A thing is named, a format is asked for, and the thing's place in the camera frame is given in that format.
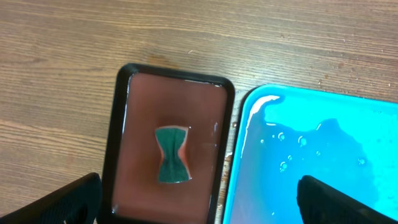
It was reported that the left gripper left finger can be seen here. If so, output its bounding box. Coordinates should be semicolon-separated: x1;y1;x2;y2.
1;172;103;224

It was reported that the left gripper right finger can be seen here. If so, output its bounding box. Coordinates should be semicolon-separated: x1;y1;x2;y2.
297;175;397;224

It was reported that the orange green scrub sponge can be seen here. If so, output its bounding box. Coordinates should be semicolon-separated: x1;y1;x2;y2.
155;126;192;184

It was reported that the teal plastic tray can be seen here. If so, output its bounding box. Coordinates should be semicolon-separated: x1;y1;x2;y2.
223;84;397;223

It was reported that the dark red tray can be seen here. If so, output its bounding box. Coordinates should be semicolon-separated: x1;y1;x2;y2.
96;63;235;223

